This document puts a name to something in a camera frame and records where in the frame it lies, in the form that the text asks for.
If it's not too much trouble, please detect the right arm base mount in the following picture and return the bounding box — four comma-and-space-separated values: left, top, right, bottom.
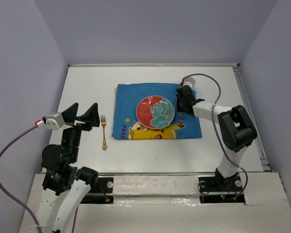
197, 174, 245, 204

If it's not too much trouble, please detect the red and teal plate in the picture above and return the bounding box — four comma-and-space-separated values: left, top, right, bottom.
136, 95, 175, 130

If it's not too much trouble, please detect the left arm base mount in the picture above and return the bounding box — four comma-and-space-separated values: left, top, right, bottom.
81, 177, 114, 204

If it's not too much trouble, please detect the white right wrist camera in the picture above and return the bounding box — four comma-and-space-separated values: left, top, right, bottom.
180, 77, 195, 88

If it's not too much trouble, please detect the gold spoon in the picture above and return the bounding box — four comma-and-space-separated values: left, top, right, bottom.
179, 112, 184, 127

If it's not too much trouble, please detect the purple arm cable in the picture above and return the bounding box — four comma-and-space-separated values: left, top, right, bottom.
0, 124, 43, 229
183, 73, 248, 195

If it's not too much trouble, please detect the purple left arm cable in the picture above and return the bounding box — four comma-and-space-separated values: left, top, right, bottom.
0, 124, 43, 229

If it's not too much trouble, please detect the blue Pikachu placemat cloth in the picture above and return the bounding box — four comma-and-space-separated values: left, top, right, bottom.
112, 83, 202, 140

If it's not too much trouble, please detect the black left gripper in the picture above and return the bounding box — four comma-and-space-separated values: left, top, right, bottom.
62, 101, 100, 161

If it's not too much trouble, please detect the gold fork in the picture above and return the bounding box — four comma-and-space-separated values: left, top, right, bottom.
100, 115, 107, 151

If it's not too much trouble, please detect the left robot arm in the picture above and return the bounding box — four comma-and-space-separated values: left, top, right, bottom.
30, 103, 100, 233

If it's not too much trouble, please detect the light blue ceramic mug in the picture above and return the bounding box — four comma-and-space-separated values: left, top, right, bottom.
183, 76, 196, 96

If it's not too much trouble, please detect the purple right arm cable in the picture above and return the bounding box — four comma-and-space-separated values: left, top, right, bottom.
183, 73, 248, 195

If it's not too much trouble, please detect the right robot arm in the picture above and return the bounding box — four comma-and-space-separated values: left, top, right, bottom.
177, 85, 258, 190

